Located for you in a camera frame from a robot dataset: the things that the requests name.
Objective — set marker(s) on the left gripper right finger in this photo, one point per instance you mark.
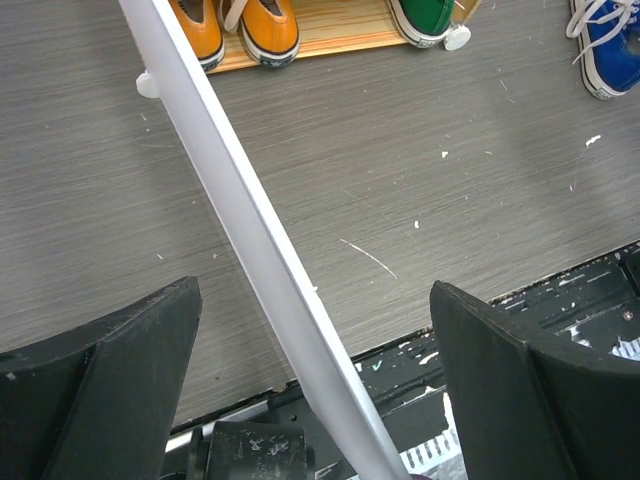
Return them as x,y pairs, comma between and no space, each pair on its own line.
529,404

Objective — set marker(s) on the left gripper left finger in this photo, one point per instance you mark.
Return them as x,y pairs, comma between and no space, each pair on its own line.
98,401

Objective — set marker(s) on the white cabinet door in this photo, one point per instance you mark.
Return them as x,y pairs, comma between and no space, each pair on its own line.
306,334

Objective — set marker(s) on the blue sneaker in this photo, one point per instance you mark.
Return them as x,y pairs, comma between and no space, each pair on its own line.
607,34

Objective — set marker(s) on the green sneaker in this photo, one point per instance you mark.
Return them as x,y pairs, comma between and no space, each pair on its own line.
422,23

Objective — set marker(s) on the orange sneaker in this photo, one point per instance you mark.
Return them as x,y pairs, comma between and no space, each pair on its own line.
199,22
269,29

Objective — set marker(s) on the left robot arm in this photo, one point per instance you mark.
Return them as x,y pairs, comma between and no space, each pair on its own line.
544,384

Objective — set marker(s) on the wooden shoe cabinet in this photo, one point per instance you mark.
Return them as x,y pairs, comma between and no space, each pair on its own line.
331,27

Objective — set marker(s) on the white cable tray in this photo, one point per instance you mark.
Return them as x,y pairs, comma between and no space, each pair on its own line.
439,457

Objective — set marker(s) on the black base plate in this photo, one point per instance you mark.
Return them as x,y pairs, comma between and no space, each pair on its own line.
277,436

